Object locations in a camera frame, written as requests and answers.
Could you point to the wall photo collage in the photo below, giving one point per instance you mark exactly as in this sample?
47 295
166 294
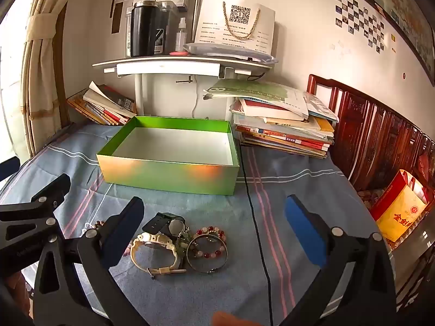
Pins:
360 17

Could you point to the black thermos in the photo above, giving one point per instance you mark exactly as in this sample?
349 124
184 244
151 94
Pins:
144 30

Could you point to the white wristwatch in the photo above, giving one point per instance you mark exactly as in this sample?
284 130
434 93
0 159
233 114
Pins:
136 249

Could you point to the beige curtain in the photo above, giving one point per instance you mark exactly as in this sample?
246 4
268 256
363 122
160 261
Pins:
44 74

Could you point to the black wristwatch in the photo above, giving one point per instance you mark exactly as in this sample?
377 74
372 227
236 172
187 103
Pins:
154 224

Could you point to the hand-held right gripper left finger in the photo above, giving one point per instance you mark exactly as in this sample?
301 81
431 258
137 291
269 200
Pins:
124 234

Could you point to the red round object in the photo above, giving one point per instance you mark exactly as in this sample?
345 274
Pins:
178 53

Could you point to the white paper bag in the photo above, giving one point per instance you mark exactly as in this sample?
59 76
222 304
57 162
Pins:
210 30

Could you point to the white desk shelf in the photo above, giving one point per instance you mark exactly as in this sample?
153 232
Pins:
170 61

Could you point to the framed wall picture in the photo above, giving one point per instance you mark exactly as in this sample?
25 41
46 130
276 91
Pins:
401 3

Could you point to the small clear spray bottle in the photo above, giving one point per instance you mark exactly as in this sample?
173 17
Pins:
181 40

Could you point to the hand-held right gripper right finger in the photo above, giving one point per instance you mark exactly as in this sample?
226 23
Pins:
302 236

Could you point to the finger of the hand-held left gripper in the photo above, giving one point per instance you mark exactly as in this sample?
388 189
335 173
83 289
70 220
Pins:
8 169
51 190

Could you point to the tall stack of books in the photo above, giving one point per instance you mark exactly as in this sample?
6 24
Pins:
289 135

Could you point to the red yellow gift bag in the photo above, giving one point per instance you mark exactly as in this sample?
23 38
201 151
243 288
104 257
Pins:
401 214

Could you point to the silver bangle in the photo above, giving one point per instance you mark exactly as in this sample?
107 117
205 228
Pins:
207 272

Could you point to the clear plastic pouch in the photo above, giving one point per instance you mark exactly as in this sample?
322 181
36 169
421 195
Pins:
221 49

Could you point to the brown wall sticker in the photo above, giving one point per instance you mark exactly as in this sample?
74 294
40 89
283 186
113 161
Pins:
117 6

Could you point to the person's right hand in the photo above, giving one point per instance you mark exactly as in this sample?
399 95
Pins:
231 320

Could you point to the small stack of books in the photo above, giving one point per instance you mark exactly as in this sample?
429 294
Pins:
108 108

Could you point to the red wooden bench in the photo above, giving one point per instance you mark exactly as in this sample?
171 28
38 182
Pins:
367 135

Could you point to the green cardboard box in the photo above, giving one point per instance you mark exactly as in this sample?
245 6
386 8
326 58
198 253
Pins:
170 176

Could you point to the blue striped tablecloth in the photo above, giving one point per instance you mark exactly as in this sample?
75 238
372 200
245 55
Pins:
221 210

